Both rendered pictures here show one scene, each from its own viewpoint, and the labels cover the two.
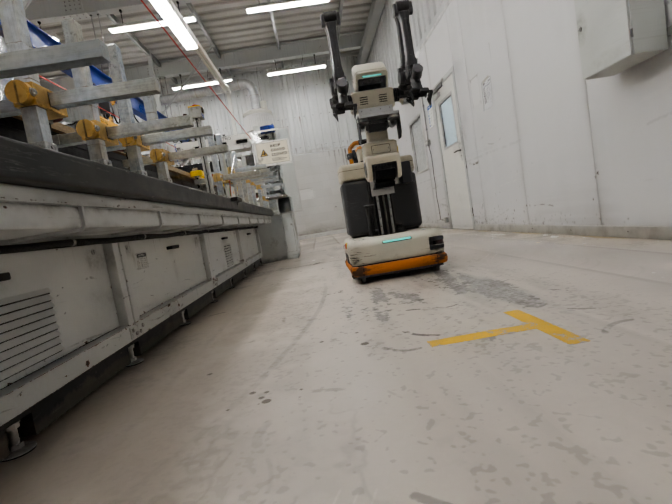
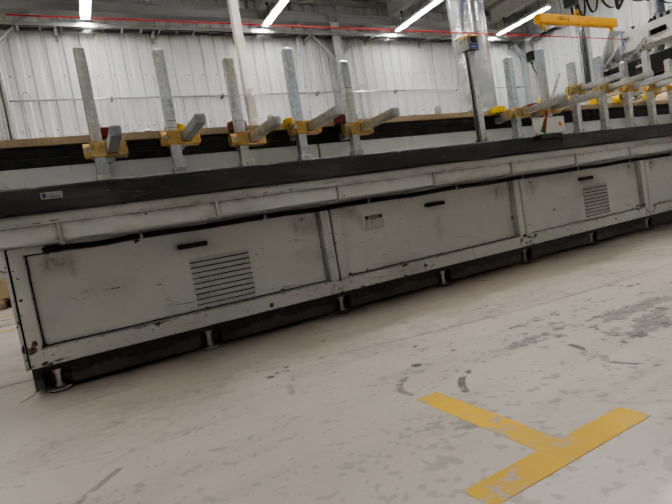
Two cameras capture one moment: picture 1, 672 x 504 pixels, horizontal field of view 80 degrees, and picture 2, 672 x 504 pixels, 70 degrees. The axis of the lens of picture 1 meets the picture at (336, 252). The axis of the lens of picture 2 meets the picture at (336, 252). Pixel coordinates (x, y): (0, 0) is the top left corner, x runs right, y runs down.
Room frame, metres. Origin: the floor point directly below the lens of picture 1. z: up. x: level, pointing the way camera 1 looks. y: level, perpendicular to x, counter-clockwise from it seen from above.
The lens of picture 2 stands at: (0.66, -1.18, 0.44)
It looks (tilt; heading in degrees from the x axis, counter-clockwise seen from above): 4 degrees down; 65
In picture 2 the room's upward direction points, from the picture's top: 10 degrees counter-clockwise
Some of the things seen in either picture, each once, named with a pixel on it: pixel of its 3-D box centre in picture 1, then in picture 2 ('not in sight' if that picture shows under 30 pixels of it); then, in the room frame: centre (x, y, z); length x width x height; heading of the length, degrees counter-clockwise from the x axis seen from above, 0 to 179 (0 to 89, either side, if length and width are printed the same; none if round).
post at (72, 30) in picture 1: (88, 106); (238, 120); (1.20, 0.63, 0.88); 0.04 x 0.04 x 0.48; 2
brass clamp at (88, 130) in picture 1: (97, 133); (247, 139); (1.22, 0.63, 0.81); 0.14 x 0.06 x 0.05; 2
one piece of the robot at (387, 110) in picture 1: (378, 123); not in sight; (2.61, -0.40, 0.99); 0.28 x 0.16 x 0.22; 92
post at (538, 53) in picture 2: (224, 167); (544, 93); (2.94, 0.69, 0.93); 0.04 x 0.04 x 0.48; 2
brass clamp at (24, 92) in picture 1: (37, 100); (179, 138); (0.97, 0.62, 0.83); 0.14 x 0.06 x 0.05; 2
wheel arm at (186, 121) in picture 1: (119, 132); (255, 136); (1.24, 0.58, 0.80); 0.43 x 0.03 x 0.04; 92
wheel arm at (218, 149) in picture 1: (176, 156); (367, 126); (1.74, 0.60, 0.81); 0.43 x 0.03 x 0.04; 92
